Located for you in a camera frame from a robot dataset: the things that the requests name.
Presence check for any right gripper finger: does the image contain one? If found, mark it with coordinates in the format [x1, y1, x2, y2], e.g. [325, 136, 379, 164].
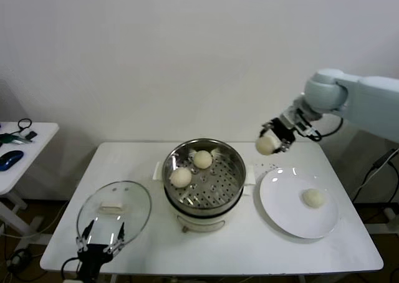
[273, 138, 293, 155]
[259, 122, 276, 138]

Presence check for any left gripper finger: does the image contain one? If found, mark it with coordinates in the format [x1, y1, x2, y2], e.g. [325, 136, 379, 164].
[75, 219, 95, 251]
[103, 222, 126, 253]

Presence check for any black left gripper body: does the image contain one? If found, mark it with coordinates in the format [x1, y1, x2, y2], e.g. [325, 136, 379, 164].
[76, 242, 113, 264]

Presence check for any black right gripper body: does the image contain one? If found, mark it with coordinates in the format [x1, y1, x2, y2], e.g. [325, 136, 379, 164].
[270, 117, 297, 144]

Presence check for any white steamed baozi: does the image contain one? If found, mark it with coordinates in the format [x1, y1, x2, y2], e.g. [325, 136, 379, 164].
[193, 150, 213, 170]
[301, 188, 325, 209]
[255, 135, 278, 156]
[170, 167, 192, 189]

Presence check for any glass pot lid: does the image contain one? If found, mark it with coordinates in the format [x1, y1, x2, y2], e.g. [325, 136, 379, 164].
[76, 180, 153, 246]

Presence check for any stainless steel steamer basket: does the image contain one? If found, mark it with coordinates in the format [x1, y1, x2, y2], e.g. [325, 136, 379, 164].
[151, 138, 257, 213]

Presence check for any white round plate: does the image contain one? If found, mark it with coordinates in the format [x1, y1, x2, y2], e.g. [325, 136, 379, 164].
[258, 167, 340, 239]

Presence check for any white side table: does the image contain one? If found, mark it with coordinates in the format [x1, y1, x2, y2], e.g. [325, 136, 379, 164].
[0, 122, 60, 237]

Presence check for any black power adapter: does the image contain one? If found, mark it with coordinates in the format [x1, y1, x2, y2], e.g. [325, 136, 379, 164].
[372, 155, 390, 169]

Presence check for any blue computer mouse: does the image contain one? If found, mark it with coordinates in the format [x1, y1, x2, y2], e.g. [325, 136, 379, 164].
[0, 150, 24, 172]

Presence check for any green hand tool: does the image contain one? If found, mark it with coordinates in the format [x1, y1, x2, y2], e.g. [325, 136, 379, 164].
[0, 132, 34, 145]

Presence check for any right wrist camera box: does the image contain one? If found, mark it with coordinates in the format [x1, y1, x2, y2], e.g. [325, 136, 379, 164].
[292, 107, 322, 141]

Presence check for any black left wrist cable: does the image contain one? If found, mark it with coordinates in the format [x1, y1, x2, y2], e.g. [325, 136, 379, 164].
[61, 255, 82, 277]

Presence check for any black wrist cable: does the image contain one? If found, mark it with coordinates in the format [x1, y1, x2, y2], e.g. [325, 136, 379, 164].
[307, 116, 344, 141]
[61, 255, 82, 277]

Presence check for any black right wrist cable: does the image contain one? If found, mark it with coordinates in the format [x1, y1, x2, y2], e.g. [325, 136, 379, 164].
[307, 116, 344, 141]

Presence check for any black floor cable bundle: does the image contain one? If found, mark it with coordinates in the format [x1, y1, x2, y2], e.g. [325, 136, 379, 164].
[0, 247, 43, 279]

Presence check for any white wall cable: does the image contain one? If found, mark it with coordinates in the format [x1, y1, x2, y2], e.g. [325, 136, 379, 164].
[352, 147, 399, 201]

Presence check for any black wall cable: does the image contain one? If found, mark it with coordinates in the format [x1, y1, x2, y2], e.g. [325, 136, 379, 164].
[351, 164, 394, 204]

